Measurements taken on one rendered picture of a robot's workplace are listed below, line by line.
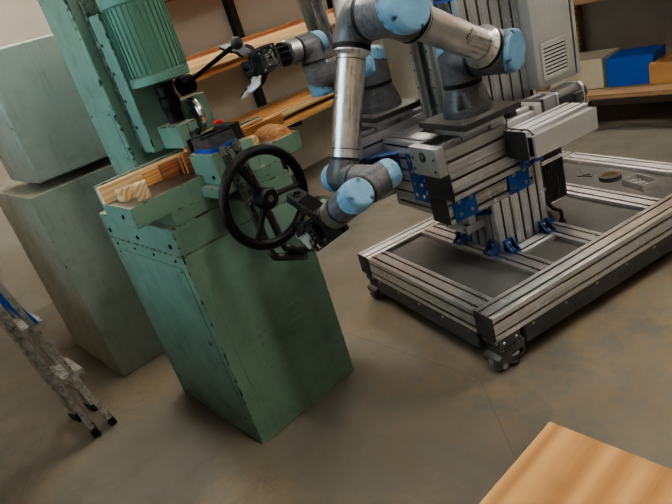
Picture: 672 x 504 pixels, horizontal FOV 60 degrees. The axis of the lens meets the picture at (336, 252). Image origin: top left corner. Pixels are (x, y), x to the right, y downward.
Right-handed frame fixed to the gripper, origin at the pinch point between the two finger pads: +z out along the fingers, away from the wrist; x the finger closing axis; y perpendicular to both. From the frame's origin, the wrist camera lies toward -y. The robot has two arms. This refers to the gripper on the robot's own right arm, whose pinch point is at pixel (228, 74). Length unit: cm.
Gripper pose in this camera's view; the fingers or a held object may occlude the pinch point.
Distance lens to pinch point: 176.3
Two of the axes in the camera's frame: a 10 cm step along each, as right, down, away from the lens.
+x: 3.7, 8.9, 2.5
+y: 6.0, -0.2, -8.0
